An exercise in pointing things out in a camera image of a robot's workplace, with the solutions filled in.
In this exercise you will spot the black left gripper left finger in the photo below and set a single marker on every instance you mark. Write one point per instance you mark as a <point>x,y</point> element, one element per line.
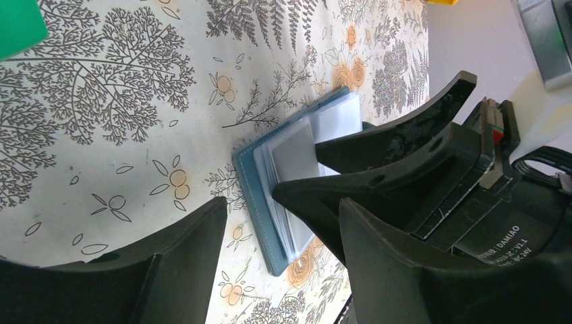
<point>166,277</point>

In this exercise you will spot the green plastic bin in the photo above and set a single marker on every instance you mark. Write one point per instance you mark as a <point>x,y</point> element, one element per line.
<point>22,27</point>

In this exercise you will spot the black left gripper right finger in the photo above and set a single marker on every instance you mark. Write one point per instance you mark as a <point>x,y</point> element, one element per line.
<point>395,278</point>

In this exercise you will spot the yellow cloth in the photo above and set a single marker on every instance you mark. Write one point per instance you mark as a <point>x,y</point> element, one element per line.
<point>441,2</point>

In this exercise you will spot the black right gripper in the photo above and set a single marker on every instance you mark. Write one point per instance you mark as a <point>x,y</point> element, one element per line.
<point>460,192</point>

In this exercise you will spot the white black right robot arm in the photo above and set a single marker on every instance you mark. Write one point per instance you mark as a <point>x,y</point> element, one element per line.
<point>473,188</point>

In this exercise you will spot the floral table mat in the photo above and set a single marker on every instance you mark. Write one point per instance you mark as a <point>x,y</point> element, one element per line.
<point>126,117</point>

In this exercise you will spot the silver grey credit card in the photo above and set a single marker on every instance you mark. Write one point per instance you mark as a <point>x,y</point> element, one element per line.
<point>294,157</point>

